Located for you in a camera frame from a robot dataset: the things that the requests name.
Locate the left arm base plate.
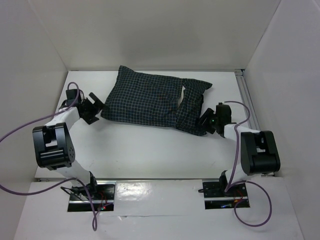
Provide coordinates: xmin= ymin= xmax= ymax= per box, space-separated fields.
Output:
xmin=65 ymin=182 xmax=116 ymax=213

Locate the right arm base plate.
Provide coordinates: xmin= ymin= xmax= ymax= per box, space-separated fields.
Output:
xmin=198 ymin=180 xmax=250 ymax=210

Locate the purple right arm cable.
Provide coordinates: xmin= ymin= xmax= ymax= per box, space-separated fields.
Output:
xmin=223 ymin=100 xmax=274 ymax=228

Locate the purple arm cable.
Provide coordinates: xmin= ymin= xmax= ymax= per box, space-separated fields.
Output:
xmin=0 ymin=81 xmax=99 ymax=232
xmin=223 ymin=100 xmax=274 ymax=228

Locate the aluminium frame rail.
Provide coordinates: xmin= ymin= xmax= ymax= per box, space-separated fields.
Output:
xmin=234 ymin=69 xmax=260 ymax=130

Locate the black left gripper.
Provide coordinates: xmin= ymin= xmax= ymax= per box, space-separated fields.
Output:
xmin=79 ymin=92 xmax=109 ymax=125

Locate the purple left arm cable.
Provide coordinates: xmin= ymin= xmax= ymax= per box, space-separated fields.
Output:
xmin=0 ymin=81 xmax=99 ymax=232

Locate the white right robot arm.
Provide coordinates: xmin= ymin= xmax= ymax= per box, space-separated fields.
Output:
xmin=199 ymin=100 xmax=281 ymax=196

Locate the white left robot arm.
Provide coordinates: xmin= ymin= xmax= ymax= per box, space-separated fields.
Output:
xmin=32 ymin=88 xmax=106 ymax=200

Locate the dark checked pillowcase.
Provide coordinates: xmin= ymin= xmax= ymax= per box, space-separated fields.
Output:
xmin=100 ymin=65 xmax=212 ymax=137

